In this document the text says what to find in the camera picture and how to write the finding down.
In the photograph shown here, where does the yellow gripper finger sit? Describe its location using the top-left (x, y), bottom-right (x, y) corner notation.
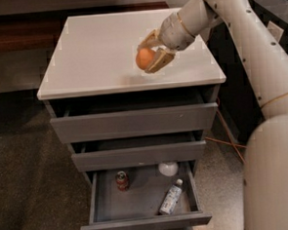
top-left (145, 48), bottom-right (176, 74)
top-left (137, 29), bottom-right (163, 50)

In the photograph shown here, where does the orange fruit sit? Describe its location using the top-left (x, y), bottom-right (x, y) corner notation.
top-left (136, 48), bottom-right (156, 70)

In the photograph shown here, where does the grey bottom drawer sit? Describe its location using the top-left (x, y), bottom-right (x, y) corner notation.
top-left (81, 162), bottom-right (212, 230)

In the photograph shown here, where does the grey drawer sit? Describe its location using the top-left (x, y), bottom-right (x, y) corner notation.
top-left (51, 101), bottom-right (217, 143)
top-left (71, 132), bottom-right (206, 172)
top-left (81, 162), bottom-right (212, 230)

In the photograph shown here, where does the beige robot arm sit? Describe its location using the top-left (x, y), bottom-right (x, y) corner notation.
top-left (140, 0), bottom-right (288, 230)

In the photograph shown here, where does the grey drawer cabinet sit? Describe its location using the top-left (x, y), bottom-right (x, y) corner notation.
top-left (31, 5), bottom-right (232, 185)

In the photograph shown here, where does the grey top drawer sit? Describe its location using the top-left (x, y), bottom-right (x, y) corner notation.
top-left (51, 101), bottom-right (217, 143)

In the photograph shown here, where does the grey middle drawer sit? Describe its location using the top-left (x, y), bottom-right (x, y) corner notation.
top-left (71, 132), bottom-right (206, 172)

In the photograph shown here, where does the black trash bin cabinet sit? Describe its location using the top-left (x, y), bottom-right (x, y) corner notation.
top-left (204, 0), bottom-right (288, 141)

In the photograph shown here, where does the white label sticker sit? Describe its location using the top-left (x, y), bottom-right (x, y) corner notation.
top-left (267, 21), bottom-right (284, 42)

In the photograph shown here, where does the white bowl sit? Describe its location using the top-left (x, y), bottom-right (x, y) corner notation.
top-left (158, 162), bottom-right (179, 177)

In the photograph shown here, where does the red soda can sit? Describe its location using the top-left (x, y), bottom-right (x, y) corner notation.
top-left (115, 171), bottom-right (129, 192)

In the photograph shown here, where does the dark wooden bench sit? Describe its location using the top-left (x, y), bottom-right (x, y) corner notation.
top-left (0, 2), bottom-right (168, 53)

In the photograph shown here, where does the clear plastic water bottle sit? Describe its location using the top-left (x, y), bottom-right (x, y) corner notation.
top-left (159, 179), bottom-right (184, 215)

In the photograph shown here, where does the orange power cable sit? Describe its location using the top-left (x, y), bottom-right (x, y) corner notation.
top-left (201, 96), bottom-right (249, 166)

